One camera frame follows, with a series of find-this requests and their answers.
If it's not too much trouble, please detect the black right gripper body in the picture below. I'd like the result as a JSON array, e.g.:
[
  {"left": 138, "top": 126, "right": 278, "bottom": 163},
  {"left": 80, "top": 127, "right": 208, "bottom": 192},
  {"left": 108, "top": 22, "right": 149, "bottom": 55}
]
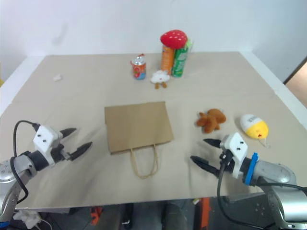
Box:
[{"left": 215, "top": 149, "right": 237, "bottom": 179}]

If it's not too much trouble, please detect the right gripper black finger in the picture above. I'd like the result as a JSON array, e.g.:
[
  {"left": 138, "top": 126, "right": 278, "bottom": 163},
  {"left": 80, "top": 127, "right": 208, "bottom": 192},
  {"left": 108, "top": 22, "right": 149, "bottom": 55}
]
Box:
[
  {"left": 189, "top": 155, "right": 221, "bottom": 177},
  {"left": 203, "top": 138, "right": 222, "bottom": 149}
]

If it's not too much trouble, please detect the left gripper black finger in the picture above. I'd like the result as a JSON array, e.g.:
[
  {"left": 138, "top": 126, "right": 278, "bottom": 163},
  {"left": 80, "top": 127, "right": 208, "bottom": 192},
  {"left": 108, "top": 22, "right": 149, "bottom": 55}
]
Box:
[
  {"left": 59, "top": 128, "right": 78, "bottom": 140},
  {"left": 69, "top": 141, "right": 93, "bottom": 161}
]

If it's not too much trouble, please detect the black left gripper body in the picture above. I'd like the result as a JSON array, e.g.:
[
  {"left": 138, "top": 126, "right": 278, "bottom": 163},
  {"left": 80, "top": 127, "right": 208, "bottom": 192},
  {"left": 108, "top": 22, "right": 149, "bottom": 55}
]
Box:
[{"left": 50, "top": 138, "right": 72, "bottom": 164}]

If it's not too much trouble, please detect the brown plush toy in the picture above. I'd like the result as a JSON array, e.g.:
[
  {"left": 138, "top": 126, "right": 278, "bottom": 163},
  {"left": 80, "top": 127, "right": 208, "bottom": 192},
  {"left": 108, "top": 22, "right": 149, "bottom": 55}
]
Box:
[{"left": 196, "top": 108, "right": 227, "bottom": 134}]

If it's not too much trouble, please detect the blue right wrist clamp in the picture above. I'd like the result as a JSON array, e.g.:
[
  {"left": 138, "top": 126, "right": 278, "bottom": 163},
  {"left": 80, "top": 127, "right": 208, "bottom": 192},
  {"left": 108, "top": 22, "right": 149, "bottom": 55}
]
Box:
[{"left": 244, "top": 152, "right": 260, "bottom": 186}]

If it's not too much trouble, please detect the beige table cover sheet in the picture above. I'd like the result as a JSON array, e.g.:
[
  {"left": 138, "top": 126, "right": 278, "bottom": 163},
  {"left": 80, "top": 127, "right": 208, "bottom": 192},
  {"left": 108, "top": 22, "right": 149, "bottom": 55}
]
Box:
[{"left": 0, "top": 51, "right": 307, "bottom": 211}]

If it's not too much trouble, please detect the yellow white plush chick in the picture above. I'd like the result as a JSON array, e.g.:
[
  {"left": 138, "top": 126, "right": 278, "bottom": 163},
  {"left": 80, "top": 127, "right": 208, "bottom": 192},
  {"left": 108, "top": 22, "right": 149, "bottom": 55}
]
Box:
[{"left": 240, "top": 114, "right": 272, "bottom": 148}]

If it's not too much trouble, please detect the orange black stand under table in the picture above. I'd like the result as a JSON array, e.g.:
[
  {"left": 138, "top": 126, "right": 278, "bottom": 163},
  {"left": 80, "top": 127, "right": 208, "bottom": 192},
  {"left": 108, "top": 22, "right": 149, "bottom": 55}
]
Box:
[{"left": 198, "top": 197, "right": 211, "bottom": 230}]

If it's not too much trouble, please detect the orange tool under table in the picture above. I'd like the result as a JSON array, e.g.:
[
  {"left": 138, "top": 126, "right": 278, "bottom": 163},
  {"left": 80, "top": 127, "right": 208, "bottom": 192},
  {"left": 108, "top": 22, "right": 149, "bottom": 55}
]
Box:
[{"left": 90, "top": 205, "right": 103, "bottom": 225}]

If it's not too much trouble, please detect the white clutter under table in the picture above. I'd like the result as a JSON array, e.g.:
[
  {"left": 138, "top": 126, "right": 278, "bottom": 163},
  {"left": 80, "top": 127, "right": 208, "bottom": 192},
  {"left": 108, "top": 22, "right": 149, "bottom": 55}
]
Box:
[{"left": 12, "top": 208, "right": 52, "bottom": 230}]

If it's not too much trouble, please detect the white sheep plush toy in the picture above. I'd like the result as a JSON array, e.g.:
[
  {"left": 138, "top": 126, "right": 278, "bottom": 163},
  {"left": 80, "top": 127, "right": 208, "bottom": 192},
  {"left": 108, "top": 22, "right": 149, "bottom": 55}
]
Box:
[{"left": 150, "top": 69, "right": 172, "bottom": 90}]

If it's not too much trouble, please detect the tall green can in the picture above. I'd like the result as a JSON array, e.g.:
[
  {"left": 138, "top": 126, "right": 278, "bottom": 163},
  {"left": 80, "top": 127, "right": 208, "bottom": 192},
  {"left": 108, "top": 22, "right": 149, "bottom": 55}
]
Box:
[{"left": 171, "top": 46, "right": 190, "bottom": 78}]

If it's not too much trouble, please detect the short red soda can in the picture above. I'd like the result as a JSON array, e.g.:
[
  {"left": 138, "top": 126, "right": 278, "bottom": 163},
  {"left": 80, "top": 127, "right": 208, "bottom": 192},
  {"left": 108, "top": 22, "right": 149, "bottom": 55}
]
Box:
[{"left": 130, "top": 53, "right": 147, "bottom": 81}]

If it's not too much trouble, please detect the tall orange can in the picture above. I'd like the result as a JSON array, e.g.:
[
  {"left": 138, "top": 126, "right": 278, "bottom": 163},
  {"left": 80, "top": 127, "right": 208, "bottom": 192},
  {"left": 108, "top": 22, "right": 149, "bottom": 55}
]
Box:
[{"left": 161, "top": 44, "right": 177, "bottom": 76}]

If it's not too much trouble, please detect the red toy strawberry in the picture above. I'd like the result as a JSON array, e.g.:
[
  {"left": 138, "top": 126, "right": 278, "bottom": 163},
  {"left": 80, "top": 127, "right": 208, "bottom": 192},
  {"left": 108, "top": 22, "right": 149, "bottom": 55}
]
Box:
[{"left": 160, "top": 29, "right": 189, "bottom": 49}]

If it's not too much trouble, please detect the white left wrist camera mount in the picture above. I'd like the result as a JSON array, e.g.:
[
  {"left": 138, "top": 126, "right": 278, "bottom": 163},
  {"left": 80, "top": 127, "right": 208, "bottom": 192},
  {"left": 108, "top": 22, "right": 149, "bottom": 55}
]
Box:
[{"left": 33, "top": 125, "right": 64, "bottom": 166}]

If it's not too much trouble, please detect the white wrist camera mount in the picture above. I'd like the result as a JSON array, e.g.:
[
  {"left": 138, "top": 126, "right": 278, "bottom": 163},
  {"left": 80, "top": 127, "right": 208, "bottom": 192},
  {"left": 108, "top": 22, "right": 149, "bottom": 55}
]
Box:
[
  {"left": 33, "top": 125, "right": 64, "bottom": 166},
  {"left": 220, "top": 132, "right": 249, "bottom": 179}
]

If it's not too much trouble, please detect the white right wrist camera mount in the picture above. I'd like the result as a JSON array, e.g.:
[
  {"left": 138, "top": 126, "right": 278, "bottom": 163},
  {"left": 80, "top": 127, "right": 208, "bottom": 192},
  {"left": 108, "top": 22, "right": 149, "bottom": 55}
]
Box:
[{"left": 220, "top": 132, "right": 249, "bottom": 179}]

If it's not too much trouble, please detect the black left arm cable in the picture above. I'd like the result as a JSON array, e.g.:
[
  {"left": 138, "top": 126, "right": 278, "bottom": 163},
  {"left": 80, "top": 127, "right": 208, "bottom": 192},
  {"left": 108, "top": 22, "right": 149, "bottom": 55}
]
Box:
[{"left": 10, "top": 120, "right": 40, "bottom": 205}]

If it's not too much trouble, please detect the brown paper bag with handles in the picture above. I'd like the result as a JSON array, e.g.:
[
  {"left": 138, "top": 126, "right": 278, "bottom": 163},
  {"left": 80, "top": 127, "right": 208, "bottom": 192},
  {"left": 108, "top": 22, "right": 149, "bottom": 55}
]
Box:
[{"left": 104, "top": 101, "right": 175, "bottom": 180}]

